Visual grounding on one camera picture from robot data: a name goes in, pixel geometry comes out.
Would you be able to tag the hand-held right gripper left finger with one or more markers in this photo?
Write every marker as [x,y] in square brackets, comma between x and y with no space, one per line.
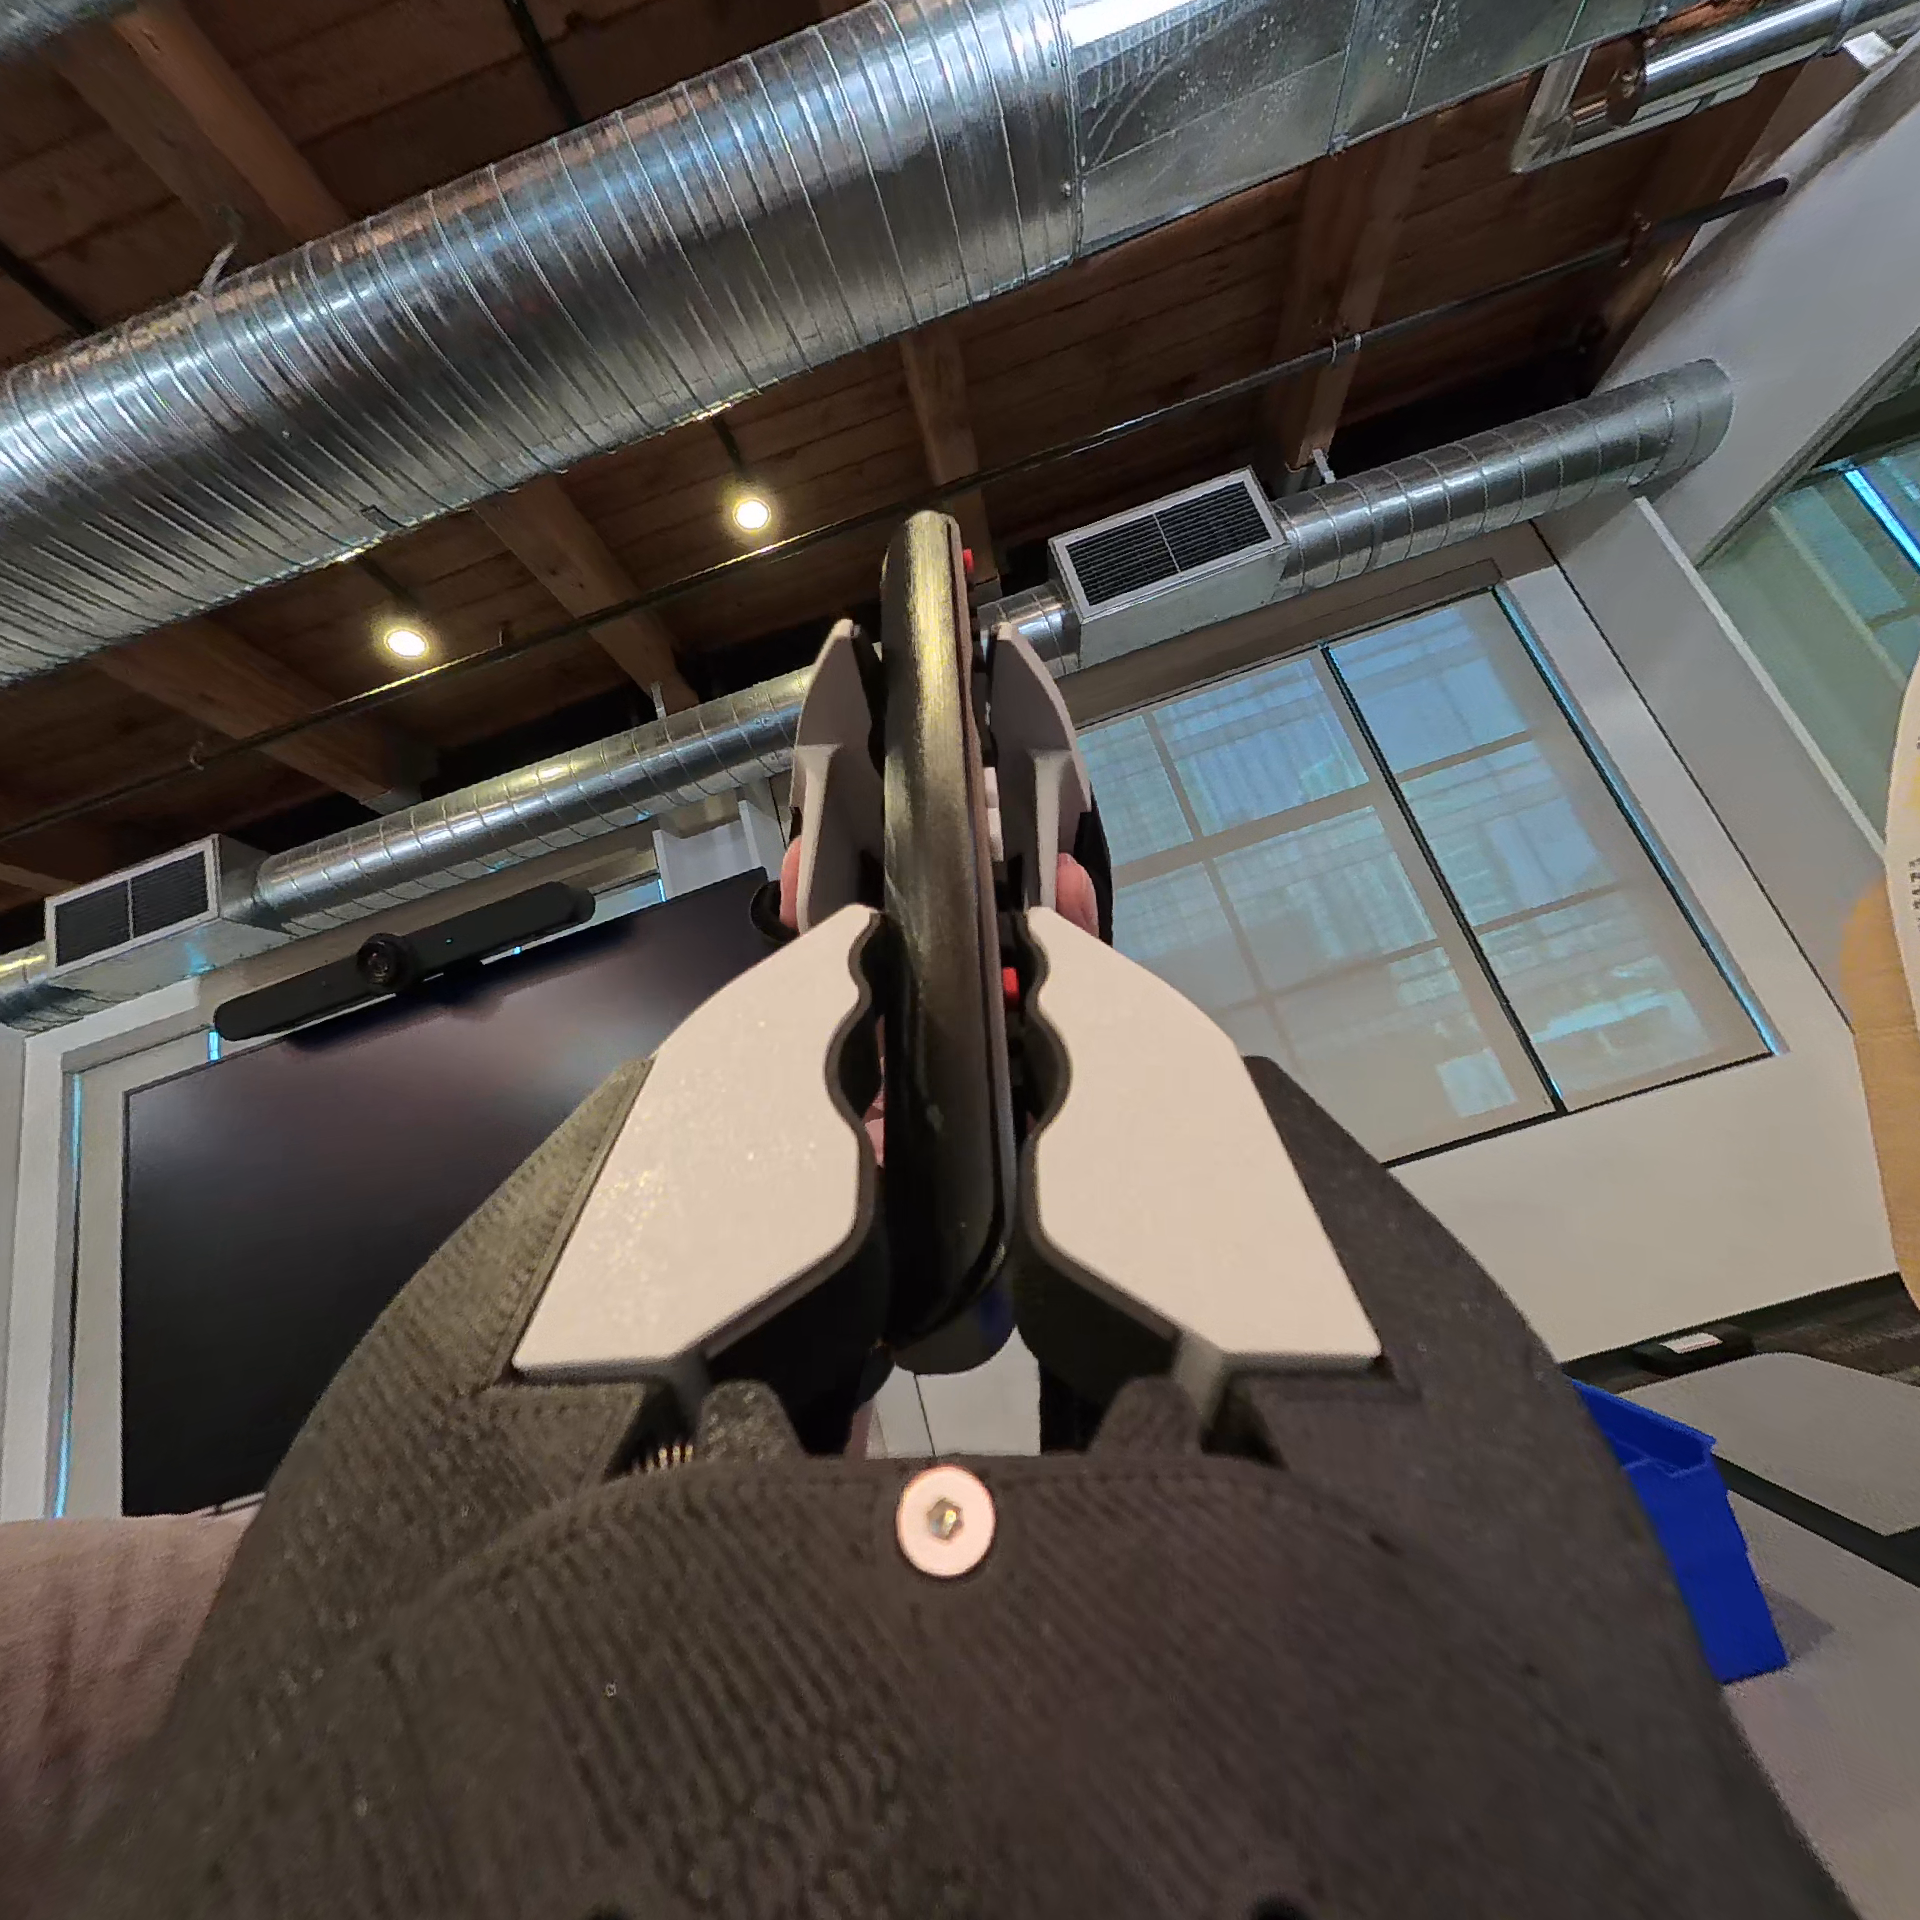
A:
[708,1202]

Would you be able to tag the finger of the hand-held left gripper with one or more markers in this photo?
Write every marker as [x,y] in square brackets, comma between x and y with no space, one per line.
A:
[1046,797]
[836,780]

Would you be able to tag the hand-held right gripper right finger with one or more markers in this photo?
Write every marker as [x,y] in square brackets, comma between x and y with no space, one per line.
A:
[1202,1202]

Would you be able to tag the black remote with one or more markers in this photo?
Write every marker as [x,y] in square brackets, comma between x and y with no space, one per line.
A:
[940,902]

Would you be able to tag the white air vent grille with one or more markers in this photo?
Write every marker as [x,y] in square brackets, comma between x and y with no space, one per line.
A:
[151,908]
[1172,557]

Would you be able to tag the ceiling spotlight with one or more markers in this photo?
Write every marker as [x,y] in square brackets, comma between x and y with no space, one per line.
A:
[749,511]
[405,642]

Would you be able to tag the large window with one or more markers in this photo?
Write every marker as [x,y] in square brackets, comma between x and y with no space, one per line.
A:
[1411,871]

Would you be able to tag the black video bar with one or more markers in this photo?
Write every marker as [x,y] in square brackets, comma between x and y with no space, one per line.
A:
[405,962]

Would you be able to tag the blue plastic bin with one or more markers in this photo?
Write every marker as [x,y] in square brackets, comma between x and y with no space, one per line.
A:
[1682,1533]

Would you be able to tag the instruction sheet on stand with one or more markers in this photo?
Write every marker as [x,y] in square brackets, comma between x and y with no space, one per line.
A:
[1881,1111]

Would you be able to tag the slim silver air duct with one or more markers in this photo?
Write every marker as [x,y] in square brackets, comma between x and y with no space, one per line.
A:
[1441,481]

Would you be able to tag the large silver air duct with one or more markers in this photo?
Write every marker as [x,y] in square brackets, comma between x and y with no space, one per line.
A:
[540,301]

